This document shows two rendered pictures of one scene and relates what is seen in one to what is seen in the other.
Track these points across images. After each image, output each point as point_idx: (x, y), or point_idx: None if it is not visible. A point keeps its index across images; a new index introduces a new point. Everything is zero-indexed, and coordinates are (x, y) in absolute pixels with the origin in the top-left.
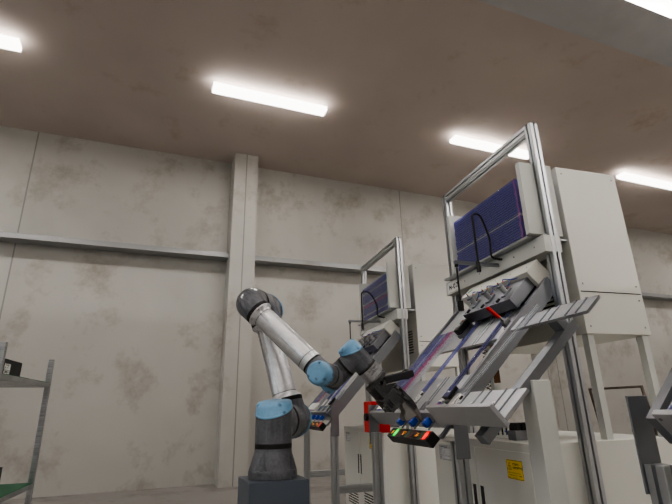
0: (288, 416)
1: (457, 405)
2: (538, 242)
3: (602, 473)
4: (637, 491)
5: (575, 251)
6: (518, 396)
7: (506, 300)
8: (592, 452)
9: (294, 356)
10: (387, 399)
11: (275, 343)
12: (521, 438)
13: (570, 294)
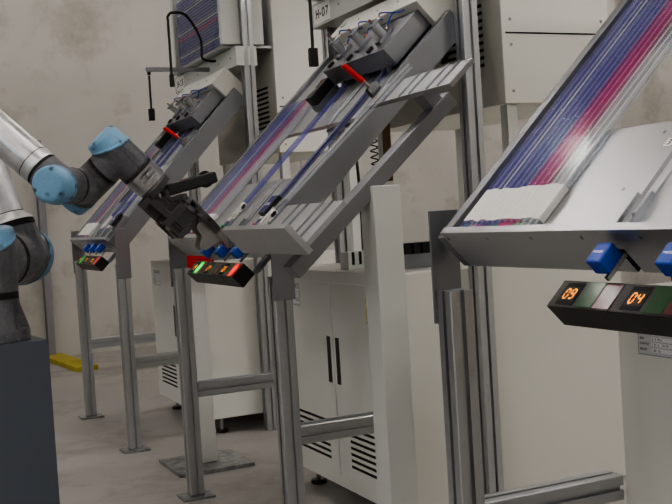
0: (8, 252)
1: (254, 227)
2: None
3: (499, 309)
4: (548, 331)
5: None
6: (330, 212)
7: (379, 51)
8: (485, 281)
9: (10, 159)
10: (171, 219)
11: None
12: None
13: (490, 37)
